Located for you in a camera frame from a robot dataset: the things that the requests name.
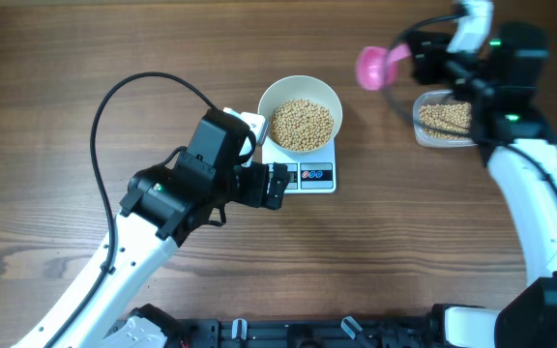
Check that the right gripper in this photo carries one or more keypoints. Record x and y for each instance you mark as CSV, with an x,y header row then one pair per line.
x,y
429,63

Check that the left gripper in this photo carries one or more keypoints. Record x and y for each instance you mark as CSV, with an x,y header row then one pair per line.
x,y
256,195

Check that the pink measuring scoop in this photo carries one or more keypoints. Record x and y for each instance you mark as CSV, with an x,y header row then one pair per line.
x,y
377,67

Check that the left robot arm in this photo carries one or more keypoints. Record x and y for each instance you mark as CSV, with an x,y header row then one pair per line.
x,y
162,206

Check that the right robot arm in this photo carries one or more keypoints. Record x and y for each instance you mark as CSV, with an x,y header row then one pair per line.
x,y
519,150

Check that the white digital kitchen scale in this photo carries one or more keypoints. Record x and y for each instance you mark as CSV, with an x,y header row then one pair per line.
x,y
309,173

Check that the soybeans in bowl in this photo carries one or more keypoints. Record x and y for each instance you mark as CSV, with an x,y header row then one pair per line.
x,y
301,125

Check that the white bowl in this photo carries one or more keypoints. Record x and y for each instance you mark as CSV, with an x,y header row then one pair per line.
x,y
301,87

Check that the clear plastic container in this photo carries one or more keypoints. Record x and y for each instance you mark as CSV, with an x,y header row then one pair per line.
x,y
432,98

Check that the yellow soybeans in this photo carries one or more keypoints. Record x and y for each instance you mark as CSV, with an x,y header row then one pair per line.
x,y
446,121

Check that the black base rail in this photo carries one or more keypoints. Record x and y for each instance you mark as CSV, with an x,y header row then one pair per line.
x,y
405,333

